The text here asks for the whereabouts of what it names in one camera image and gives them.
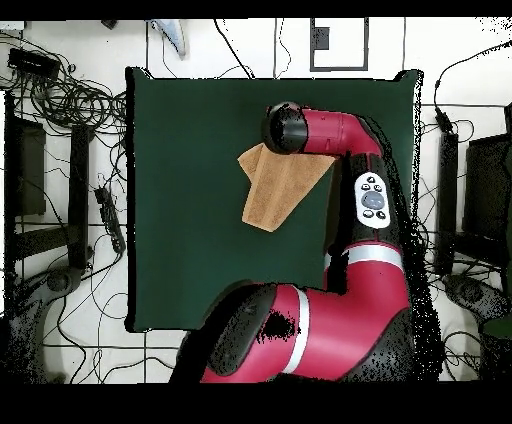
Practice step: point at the tan terry towel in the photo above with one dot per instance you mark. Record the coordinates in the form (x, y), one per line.
(276, 192)

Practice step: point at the grey stand base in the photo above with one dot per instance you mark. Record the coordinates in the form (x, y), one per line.
(60, 280)
(468, 290)

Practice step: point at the pale blue curved object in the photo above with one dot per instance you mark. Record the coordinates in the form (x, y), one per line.
(174, 38)

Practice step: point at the small dark object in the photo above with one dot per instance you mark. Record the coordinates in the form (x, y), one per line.
(109, 24)

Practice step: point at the black bar stand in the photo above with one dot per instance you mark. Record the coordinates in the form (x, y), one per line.
(447, 200)
(78, 180)

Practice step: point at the dark green object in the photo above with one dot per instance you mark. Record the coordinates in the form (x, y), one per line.
(498, 328)

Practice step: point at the dark flat panel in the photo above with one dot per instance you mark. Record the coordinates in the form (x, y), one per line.
(488, 188)
(32, 168)

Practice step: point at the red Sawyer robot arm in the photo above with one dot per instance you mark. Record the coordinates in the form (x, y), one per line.
(340, 320)

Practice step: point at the grey rectangular floor frame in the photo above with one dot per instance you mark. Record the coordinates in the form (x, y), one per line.
(320, 38)

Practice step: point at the dark green table cloth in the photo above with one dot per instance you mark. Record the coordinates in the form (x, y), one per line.
(180, 200)

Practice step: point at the black power strip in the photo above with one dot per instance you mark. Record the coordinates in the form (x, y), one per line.
(110, 220)

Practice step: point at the black box device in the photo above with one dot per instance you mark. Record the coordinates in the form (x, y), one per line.
(34, 63)

